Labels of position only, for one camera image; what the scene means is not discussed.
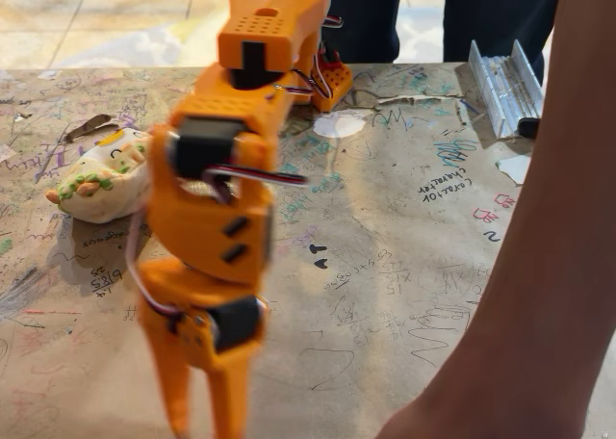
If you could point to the bare person forearm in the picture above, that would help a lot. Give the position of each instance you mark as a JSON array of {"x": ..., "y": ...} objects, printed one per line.
[{"x": 553, "y": 265}]

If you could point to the scribbled brown paper cover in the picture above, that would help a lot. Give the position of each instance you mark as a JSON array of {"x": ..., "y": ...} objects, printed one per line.
[{"x": 361, "y": 265}]

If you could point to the white paper scrap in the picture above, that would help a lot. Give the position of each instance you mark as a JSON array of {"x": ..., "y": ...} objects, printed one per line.
[{"x": 514, "y": 168}]

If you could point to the white plush toy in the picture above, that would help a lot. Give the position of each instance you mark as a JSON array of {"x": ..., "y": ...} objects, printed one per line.
[{"x": 106, "y": 198}]

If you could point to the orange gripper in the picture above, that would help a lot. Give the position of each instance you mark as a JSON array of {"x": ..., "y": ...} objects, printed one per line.
[{"x": 166, "y": 287}]

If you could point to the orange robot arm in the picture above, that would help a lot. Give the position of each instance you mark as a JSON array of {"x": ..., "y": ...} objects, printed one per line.
[{"x": 250, "y": 30}]

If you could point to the small black red clamp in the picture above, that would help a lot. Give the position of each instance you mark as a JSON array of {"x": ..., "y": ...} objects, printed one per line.
[{"x": 331, "y": 62}]

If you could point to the aluminium rail profile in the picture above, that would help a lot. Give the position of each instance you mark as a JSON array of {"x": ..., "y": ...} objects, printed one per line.
[{"x": 505, "y": 87}]

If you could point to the dark blue trousers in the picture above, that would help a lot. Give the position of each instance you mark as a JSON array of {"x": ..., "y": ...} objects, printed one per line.
[{"x": 366, "y": 15}]

